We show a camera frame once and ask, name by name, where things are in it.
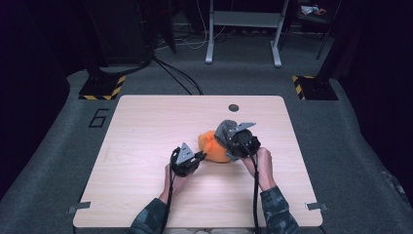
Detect white and orange clutter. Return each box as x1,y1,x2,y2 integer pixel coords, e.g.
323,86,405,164
301,4,327,17

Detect right hand-held gripper black cable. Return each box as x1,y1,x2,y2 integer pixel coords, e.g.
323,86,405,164
238,137,262,234

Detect black base plate hazard stripes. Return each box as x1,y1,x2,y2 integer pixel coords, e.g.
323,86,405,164
291,75,339,101
78,75,127,101

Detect white desk frame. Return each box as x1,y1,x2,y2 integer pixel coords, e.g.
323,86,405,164
205,0,290,68

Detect black floor cable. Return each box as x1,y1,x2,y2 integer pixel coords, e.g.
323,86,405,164
155,58,205,97
152,58,194,97

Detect white cable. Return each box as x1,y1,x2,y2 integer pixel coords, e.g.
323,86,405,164
155,0,228,52

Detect black equipment cabinet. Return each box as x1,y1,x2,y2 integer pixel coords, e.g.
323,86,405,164
82,0,154,66

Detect dark curtain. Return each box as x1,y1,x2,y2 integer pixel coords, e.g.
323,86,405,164
324,0,413,209
0,0,98,196

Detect person's left hand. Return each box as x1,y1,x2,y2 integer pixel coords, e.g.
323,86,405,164
163,163,193,198

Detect orange plush toy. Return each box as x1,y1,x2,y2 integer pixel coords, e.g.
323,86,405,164
198,130,233,164

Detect hand-held gripper black cable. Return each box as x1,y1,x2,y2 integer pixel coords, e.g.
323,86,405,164
238,137,262,234
161,146,181,234

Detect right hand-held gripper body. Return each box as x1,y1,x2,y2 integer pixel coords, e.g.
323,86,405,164
227,121,262,160

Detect left hand-held gripper black cable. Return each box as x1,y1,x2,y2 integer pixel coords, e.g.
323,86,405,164
161,146,181,234

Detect black side stand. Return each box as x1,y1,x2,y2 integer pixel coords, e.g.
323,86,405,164
281,0,342,61

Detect person's right hand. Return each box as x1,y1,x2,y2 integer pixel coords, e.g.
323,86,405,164
241,146,278,193

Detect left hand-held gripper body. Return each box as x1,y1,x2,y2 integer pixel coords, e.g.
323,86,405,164
169,141,201,178

